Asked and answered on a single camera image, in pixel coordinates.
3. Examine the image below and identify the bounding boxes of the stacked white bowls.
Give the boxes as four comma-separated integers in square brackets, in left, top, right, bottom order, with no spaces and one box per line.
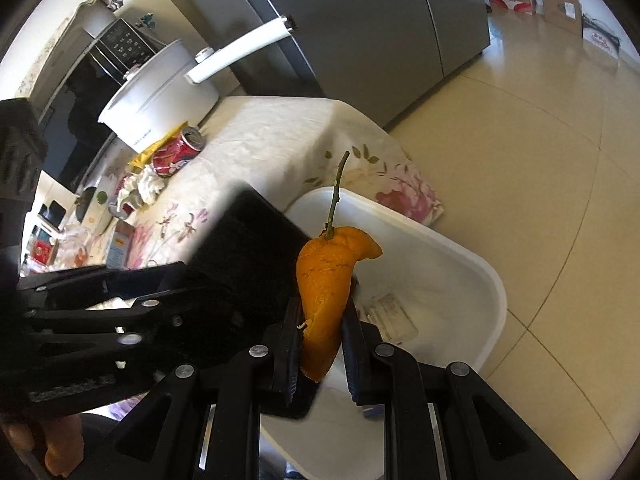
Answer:
[77,176,116,235]

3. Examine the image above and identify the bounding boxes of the crumpled cream paper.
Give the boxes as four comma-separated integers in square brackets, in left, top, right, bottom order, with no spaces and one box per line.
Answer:
[115,174,144,220]

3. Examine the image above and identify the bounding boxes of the dark green avocado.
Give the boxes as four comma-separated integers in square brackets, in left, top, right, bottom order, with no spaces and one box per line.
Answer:
[75,186,96,222]

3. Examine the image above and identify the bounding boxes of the grey refrigerator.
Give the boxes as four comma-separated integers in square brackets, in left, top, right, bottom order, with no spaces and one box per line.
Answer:
[171,0,489,125]

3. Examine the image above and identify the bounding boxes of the floral tablecloth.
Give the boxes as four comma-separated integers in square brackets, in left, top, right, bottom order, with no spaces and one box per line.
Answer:
[49,94,445,421]

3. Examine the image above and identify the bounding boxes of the crumpled white tissue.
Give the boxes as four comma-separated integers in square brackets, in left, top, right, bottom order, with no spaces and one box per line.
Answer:
[136,165,166,206]

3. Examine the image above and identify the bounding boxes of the crushed red soda can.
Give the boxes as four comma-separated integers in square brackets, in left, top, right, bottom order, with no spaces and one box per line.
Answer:
[151,126,205,178]

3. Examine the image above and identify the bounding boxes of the light blue milk carton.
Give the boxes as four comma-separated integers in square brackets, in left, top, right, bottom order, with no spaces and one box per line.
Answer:
[105,220,134,269]

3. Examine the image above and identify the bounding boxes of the cardboard boxes on floor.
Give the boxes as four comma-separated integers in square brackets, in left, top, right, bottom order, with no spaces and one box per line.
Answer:
[479,0,624,61]

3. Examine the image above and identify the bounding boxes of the orange peel with stem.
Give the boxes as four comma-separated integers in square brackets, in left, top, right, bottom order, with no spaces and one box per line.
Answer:
[296,153,383,384]

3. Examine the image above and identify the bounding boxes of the black microwave oven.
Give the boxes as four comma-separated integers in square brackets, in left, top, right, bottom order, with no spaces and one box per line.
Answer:
[32,18,165,192]

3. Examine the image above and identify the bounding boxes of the black plastic tray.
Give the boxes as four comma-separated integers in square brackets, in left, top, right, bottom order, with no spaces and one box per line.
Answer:
[186,185,318,420]

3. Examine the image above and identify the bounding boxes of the white trash bin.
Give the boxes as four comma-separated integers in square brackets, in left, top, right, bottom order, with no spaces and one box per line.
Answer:
[262,190,506,479]

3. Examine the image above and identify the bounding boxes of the yellow wrapper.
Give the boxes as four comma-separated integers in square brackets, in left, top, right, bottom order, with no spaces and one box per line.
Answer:
[127,122,188,171]

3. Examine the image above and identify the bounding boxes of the white electric pot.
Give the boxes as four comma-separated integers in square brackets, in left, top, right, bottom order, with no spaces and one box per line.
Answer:
[98,16,295,153]

